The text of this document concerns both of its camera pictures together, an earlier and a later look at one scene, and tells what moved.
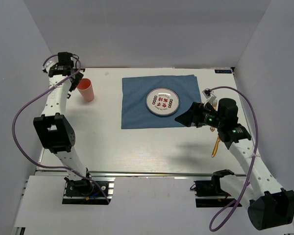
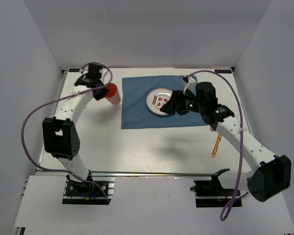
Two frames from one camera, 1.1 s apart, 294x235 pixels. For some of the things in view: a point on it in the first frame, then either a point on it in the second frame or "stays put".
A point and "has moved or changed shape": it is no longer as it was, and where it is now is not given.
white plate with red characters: [162, 101] stays put
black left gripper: [79, 77] → [104, 92]
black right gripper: [194, 114] → [175, 104]
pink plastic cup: [85, 88] has moved or changed shape
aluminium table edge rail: [66, 173] stays put
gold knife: [215, 147] stays put
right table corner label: [222, 71] stays put
